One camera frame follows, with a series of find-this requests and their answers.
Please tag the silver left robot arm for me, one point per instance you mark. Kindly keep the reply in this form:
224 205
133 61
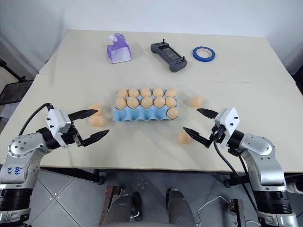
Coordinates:
22 151

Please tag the black tripod stand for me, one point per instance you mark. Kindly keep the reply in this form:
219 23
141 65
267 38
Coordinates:
10 69

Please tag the beige egg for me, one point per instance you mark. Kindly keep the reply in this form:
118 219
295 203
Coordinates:
120 103
133 92
132 103
182 137
159 102
173 113
196 101
158 91
145 91
95 107
146 102
122 91
96 121
170 102
171 92

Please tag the rusty metal bracket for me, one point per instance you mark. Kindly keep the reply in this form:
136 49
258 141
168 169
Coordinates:
110 201
236 212

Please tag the blue tape roll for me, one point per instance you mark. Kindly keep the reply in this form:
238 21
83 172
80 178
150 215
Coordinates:
203 57

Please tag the grey handheld remote controller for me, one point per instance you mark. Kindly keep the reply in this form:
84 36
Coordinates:
169 54

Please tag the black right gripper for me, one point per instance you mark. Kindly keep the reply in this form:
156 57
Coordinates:
218 133

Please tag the purple tissue pack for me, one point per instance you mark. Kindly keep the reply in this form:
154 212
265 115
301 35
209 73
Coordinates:
118 49

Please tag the black table leg foot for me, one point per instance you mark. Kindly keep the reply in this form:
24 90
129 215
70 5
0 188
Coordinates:
71 173
260 179

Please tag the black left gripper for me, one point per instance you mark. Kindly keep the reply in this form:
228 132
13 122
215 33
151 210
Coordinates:
69 136

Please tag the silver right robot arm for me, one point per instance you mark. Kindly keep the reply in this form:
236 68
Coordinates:
262 156

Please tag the black mesh platform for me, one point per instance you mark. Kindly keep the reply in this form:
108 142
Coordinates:
14 92

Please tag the blue egg carton with eggs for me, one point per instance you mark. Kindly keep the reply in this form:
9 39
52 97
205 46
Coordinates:
142 115

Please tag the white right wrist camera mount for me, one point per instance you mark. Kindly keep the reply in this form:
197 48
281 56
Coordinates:
228 120

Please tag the dark rounded robot leg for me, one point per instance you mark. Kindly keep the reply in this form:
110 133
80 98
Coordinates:
125 208
180 205

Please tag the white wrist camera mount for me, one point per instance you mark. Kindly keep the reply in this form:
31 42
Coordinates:
228 120
56 121

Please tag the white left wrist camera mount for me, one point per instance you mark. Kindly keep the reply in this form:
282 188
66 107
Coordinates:
56 121

